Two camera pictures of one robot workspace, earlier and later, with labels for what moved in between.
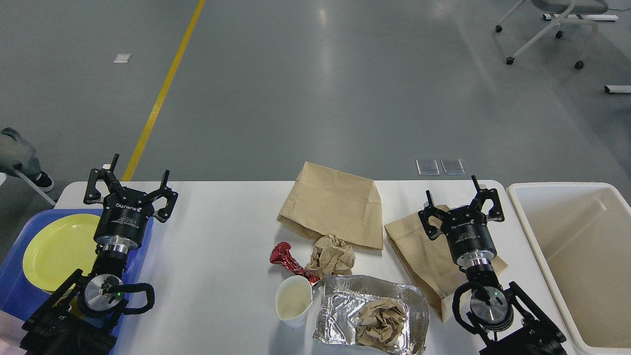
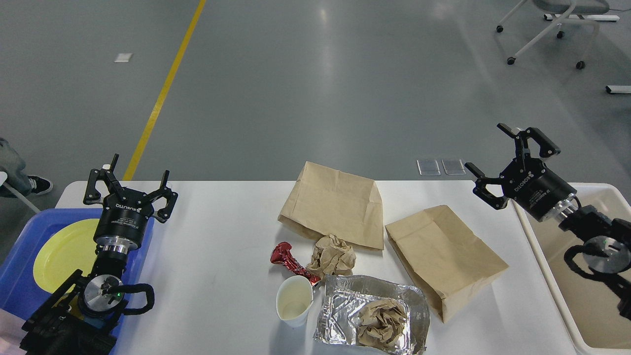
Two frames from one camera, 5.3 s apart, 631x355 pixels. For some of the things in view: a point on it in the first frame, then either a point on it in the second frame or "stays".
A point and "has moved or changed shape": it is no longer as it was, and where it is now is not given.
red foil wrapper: x=280 y=254 stays
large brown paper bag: x=324 y=200 stays
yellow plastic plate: x=60 y=248 has moved or changed shape
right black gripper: x=468 y=241 -> x=540 y=192
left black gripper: x=122 y=225 stays
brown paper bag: x=431 y=263 stays
